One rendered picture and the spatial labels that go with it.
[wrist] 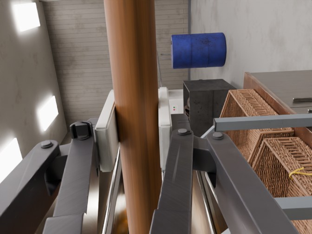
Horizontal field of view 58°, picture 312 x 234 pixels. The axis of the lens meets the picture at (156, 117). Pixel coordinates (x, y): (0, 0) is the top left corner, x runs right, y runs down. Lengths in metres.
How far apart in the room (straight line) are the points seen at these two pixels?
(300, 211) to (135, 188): 0.62
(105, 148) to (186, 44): 4.58
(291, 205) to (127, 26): 0.68
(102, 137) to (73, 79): 9.69
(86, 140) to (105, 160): 0.02
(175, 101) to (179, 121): 6.37
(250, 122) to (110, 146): 1.02
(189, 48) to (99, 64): 5.25
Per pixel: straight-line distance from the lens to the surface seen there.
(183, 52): 4.70
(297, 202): 0.80
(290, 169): 1.10
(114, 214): 1.39
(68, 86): 9.98
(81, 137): 0.16
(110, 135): 0.17
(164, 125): 0.16
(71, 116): 10.36
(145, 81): 0.18
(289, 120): 1.23
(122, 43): 0.17
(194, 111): 3.77
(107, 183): 1.81
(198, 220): 1.54
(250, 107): 1.56
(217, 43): 4.81
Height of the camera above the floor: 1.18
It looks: level
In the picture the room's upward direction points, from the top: 93 degrees counter-clockwise
